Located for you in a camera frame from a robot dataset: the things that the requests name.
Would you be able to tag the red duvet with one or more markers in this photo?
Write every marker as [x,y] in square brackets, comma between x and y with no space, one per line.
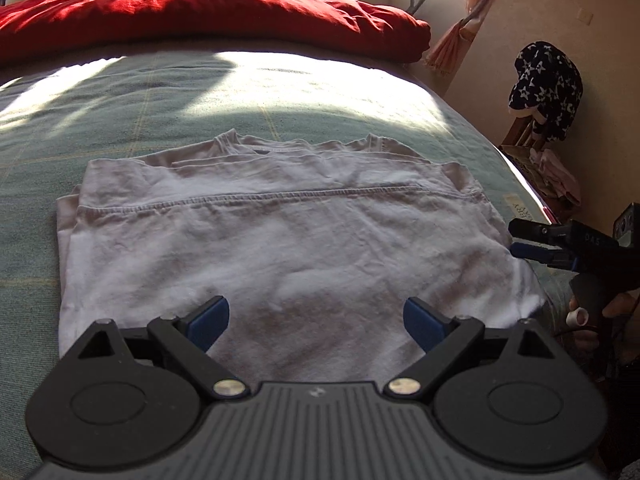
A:
[200,10]

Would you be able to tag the wall switch plate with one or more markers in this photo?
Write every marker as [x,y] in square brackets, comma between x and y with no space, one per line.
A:
[584,16]

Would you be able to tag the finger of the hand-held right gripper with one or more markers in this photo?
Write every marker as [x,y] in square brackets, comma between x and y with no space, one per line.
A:
[535,232]
[527,250]

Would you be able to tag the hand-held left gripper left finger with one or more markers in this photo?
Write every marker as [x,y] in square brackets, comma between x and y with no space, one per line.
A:
[210,317]

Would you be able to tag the wooden chair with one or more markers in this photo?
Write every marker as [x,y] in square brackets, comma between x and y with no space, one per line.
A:
[517,132]

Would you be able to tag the white t-shirt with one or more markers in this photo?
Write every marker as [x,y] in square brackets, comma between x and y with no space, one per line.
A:
[280,240]

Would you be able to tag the pink cloth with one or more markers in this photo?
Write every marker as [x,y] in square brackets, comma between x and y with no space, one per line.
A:
[560,180]

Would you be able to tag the white fabric label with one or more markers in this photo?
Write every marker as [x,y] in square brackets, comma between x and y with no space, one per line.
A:
[517,204]

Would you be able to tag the person's right hand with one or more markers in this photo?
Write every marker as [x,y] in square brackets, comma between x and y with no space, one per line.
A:
[625,310]

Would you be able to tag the dark star-print garment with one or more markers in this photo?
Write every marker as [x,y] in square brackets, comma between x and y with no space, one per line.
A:
[545,85]

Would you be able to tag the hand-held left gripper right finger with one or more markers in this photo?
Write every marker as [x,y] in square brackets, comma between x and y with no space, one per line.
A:
[422,322]

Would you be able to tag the orange curtain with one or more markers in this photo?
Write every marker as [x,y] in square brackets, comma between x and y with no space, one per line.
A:
[450,45]

